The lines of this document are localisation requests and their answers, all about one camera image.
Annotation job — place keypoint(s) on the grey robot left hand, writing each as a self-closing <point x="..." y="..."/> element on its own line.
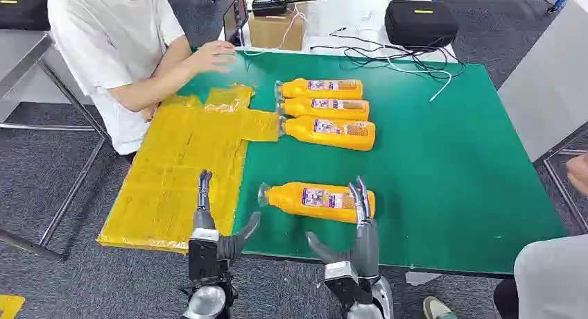
<point x="206" y="216"/>

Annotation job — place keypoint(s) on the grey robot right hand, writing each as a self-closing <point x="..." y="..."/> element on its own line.
<point x="365" y="248"/>

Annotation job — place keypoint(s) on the orange drink bottle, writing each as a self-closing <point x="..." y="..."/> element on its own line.
<point x="294" y="201"/>
<point x="298" y="88"/>
<point x="303" y="132"/>
<point x="298" y="108"/>

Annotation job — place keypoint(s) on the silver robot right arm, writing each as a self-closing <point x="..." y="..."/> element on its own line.
<point x="374" y="303"/>

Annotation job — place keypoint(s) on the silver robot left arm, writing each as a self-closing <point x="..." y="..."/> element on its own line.
<point x="207" y="302"/>

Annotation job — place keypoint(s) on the white paper scrap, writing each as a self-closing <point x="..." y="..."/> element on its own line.
<point x="420" y="278"/>

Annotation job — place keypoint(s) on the person's shoe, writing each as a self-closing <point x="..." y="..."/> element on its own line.
<point x="436" y="310"/>

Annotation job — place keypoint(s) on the green table mat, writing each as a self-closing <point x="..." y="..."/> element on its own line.
<point x="450" y="170"/>

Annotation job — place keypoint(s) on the person's hand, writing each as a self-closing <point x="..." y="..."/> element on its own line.
<point x="579" y="174"/>
<point x="213" y="56"/>

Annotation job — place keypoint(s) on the person in pale trousers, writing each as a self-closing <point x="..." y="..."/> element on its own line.
<point x="551" y="280"/>

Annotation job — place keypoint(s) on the cardboard box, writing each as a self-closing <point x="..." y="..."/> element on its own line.
<point x="273" y="32"/>

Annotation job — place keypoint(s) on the seated person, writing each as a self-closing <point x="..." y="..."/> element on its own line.
<point x="110" y="36"/>

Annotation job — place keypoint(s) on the phone on stand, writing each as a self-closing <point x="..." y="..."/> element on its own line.
<point x="235" y="14"/>

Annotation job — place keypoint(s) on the yellow floor marker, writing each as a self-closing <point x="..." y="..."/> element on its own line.
<point x="9" y="305"/>

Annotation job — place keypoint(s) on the black controller with antenna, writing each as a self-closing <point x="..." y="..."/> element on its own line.
<point x="271" y="0"/>

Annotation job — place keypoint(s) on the black zip case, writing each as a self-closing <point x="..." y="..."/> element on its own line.
<point x="23" y="9"/>
<point x="420" y="23"/>

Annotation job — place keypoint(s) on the white table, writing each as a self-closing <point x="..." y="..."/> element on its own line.
<point x="349" y="13"/>

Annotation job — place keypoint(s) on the pale grey table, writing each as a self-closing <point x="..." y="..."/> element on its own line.
<point x="546" y="87"/>

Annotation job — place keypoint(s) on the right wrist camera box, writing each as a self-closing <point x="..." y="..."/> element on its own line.
<point x="342" y="275"/>

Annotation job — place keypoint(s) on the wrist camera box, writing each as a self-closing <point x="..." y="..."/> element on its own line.
<point x="202" y="255"/>
<point x="342" y="275"/>

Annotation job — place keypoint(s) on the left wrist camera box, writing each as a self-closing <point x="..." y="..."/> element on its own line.
<point x="202" y="255"/>

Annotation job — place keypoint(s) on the grey metal frame table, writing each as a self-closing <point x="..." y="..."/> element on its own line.
<point x="18" y="55"/>

